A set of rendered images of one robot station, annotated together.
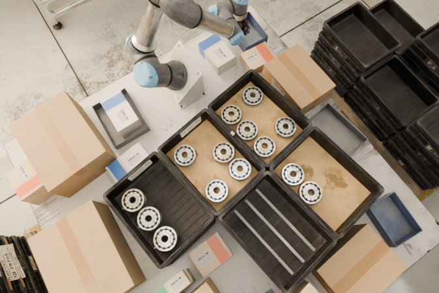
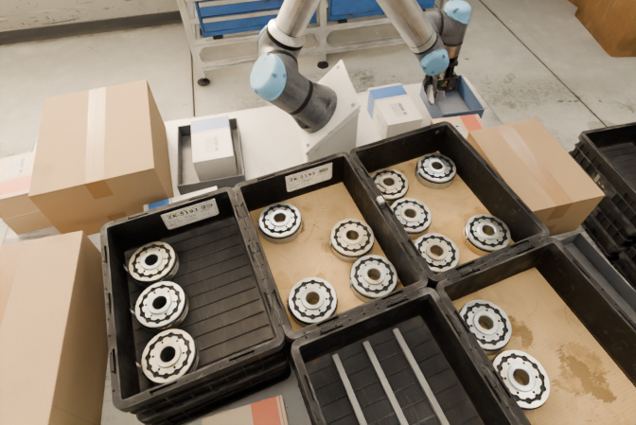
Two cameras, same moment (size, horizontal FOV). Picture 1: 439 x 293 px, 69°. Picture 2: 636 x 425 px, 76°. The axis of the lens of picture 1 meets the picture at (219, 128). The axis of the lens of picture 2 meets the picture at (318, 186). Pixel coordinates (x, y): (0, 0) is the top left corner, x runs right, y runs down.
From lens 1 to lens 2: 0.65 m
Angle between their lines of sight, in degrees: 22
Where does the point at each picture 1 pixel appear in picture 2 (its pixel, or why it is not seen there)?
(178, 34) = not seen: hidden behind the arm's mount
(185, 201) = (245, 301)
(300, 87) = (530, 178)
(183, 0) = not seen: outside the picture
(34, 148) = (56, 133)
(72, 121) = (132, 116)
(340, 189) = (594, 401)
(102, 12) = not seen: hidden behind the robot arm
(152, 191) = (195, 262)
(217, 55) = (394, 110)
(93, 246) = (29, 311)
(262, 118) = (445, 209)
